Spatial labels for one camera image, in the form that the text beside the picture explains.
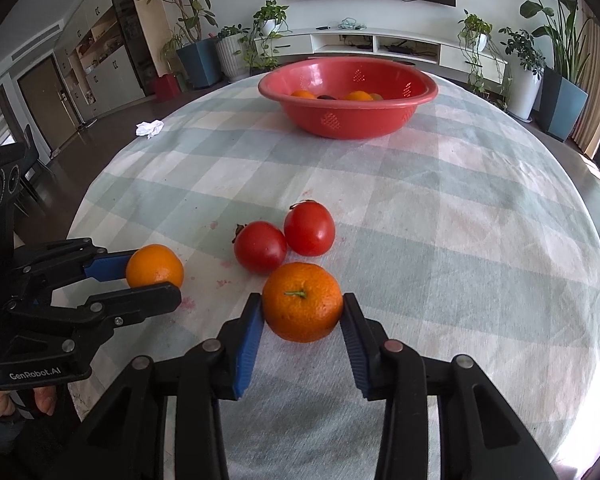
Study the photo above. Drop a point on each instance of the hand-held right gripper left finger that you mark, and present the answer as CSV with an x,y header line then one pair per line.
x,y
247,345

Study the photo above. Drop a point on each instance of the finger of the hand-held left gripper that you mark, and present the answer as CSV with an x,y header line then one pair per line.
x,y
140,301
107,266

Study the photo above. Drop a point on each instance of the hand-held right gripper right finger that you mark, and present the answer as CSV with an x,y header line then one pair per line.
x,y
355,345

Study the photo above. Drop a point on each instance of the small smooth orange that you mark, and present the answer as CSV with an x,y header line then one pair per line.
x,y
154,269

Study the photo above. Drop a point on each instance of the bumpy mandarin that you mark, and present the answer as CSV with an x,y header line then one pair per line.
x,y
302,310
302,94

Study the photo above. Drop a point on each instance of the red plastic basin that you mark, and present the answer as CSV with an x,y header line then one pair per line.
x,y
350,120

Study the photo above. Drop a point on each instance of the large smooth orange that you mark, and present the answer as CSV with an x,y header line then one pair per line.
x,y
358,95

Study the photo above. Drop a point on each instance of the dark purple passion fruit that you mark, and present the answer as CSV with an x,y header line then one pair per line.
x,y
325,97

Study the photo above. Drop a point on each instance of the red tomato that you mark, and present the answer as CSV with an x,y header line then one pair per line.
x,y
309,230
260,254

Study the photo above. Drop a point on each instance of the checked pale tablecloth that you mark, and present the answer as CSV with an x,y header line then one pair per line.
x,y
455,260

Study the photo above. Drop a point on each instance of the crumpled white tissue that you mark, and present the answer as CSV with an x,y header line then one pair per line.
x,y
147,129

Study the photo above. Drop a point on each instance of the black dining chair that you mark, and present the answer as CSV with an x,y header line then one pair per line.
x,y
30,135

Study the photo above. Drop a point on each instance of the brown wooden door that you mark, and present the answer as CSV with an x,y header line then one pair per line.
x,y
45,95

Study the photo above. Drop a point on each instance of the red storage box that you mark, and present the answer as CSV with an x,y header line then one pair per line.
x,y
167,85

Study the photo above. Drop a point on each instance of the leafy tree blue pot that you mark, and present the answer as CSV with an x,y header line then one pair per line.
x,y
200,65

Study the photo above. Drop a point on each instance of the plant in ribbed white pot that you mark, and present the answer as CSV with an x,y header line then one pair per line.
x,y
231,57

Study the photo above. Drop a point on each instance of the trailing pothos white pot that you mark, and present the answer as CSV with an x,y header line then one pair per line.
x,y
271,26
481,40

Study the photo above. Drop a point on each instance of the black set-top box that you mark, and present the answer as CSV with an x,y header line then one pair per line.
x,y
400,50

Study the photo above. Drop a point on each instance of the bushy plant tall white pot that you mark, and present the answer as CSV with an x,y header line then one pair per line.
x,y
525,87

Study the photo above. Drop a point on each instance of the white television cabinet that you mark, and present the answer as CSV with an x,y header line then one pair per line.
x,y
325,37

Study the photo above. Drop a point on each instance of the large-leaf plant grey-blue pot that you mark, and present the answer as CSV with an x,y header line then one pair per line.
x,y
560,105

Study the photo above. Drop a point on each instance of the beige curtain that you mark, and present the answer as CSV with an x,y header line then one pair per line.
x,y
597,110

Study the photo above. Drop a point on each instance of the tall wall cabinet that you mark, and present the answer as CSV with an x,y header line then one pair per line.
x,y
115,70

